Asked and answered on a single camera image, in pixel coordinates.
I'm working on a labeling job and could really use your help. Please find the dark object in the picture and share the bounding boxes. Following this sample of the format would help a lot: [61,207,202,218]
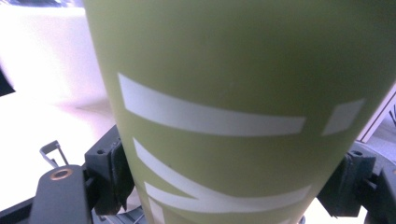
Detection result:
[0,66,16,98]

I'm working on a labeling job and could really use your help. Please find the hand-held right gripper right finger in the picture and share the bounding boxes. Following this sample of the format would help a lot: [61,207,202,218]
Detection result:
[317,148,377,218]

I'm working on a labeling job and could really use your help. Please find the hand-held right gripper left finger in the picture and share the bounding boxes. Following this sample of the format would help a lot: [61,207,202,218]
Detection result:
[84,124,135,217]

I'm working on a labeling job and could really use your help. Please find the white frame bar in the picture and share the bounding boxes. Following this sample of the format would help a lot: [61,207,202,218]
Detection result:
[357,91,396,144]

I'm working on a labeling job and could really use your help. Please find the green cup with white stripes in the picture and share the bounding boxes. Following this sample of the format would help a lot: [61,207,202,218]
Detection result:
[82,0,396,224]

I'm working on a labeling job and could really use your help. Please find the grey metal wire clip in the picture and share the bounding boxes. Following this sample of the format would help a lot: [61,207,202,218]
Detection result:
[38,139,70,169]

